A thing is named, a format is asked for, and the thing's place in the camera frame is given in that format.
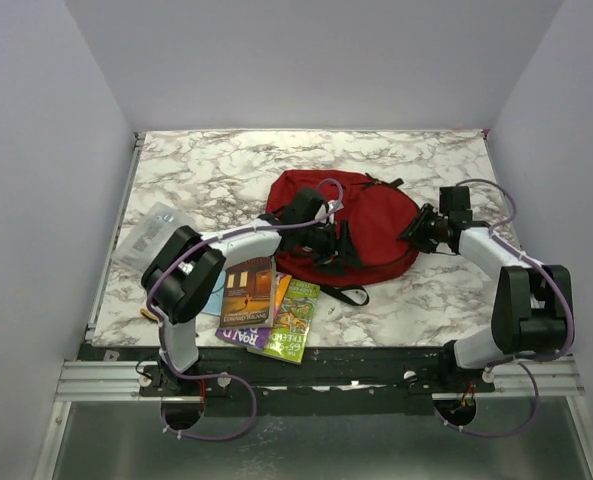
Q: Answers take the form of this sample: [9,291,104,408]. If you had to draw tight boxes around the light blue book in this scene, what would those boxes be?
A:
[202,272,226,316]

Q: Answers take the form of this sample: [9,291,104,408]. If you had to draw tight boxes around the purple Roald Dahl book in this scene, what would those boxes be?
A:
[215,273,292,350]

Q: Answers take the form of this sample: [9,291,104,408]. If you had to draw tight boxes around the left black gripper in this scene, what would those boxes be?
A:
[296,218,363,276]

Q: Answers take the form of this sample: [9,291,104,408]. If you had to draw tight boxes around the green Treehouse book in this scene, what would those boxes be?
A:
[247,279,320,365]

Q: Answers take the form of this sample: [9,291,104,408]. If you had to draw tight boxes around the yellow handled pliers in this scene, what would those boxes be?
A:
[140,308,158,322]

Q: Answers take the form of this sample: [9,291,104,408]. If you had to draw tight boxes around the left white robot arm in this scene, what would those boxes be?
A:
[141,178,344,395]

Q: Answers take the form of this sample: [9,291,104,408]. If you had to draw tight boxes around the dark brown paperback book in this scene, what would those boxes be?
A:
[220,257,276,329]

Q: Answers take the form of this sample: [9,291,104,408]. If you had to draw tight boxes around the red backpack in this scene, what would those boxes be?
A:
[266,170,420,307]

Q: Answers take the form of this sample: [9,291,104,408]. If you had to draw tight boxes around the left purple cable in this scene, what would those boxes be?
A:
[145,178,346,441]

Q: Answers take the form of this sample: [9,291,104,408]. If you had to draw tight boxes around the aluminium mounting rail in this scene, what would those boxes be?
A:
[55,357,585,403]

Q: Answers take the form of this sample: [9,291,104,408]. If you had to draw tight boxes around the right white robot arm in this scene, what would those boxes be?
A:
[401,180,575,392]

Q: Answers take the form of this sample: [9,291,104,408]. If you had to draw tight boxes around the clear plastic organizer box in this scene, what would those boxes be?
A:
[112,202,196,275]

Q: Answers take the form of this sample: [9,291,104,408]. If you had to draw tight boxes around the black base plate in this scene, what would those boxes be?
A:
[73,345,485,423]

